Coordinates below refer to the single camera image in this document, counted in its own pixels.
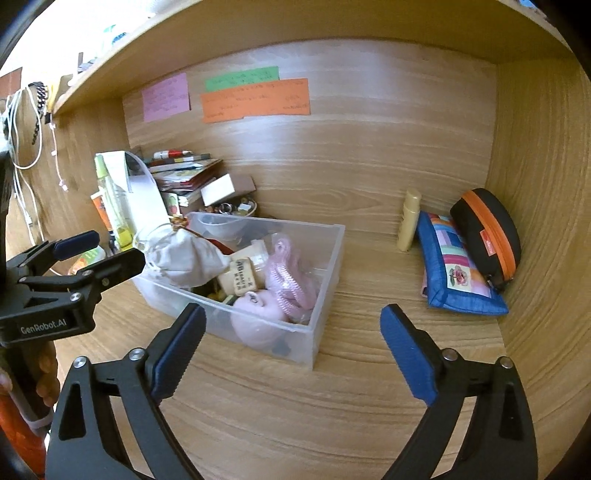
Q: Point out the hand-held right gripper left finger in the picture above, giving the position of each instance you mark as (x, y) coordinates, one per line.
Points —
(178, 344)

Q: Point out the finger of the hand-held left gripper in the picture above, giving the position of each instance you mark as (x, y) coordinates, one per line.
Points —
(76, 242)
(117, 267)

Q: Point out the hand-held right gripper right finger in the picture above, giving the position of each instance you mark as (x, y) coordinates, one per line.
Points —
(411, 350)

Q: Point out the red gold ornament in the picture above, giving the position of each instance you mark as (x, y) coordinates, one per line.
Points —
(181, 224)

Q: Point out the lilac round case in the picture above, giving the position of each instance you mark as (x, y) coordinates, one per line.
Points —
(258, 318)

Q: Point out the small cream labelled box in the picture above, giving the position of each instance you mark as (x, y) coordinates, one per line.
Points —
(238, 277)

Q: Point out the clear plastic bin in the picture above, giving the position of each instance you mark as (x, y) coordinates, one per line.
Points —
(318, 286)

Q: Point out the person's left hand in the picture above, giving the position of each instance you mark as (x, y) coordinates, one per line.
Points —
(48, 381)

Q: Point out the green white tube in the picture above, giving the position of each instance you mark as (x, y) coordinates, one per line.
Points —
(87, 258)

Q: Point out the orange carton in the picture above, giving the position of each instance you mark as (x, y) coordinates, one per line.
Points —
(99, 212)

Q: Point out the green spray bottle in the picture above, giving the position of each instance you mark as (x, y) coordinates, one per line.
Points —
(113, 203)

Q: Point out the blue patchwork pouch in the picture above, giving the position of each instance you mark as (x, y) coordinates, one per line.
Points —
(457, 272)

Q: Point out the stack of booklets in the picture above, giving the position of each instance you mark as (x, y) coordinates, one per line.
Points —
(184, 177)

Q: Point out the white bowl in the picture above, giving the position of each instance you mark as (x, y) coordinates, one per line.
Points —
(224, 226)

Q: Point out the red white pen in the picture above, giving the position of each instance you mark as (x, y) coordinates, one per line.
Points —
(173, 153)

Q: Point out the small yellow bottle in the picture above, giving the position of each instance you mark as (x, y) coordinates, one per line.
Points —
(408, 221)

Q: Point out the pile of beads and trinkets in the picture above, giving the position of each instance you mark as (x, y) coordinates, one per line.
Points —
(233, 207)

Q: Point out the small white box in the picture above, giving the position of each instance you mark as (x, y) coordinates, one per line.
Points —
(221, 189)

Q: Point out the black orange zip case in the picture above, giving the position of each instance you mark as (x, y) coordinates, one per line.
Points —
(485, 230)

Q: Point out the pink sticky note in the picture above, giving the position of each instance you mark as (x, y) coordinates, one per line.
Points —
(166, 97)

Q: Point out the orange paper note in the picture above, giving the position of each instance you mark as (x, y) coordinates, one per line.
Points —
(258, 104)

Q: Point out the green paper note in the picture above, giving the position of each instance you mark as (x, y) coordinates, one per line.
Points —
(240, 79)

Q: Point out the wooden shelf board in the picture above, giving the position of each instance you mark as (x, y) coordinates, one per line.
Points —
(277, 23)

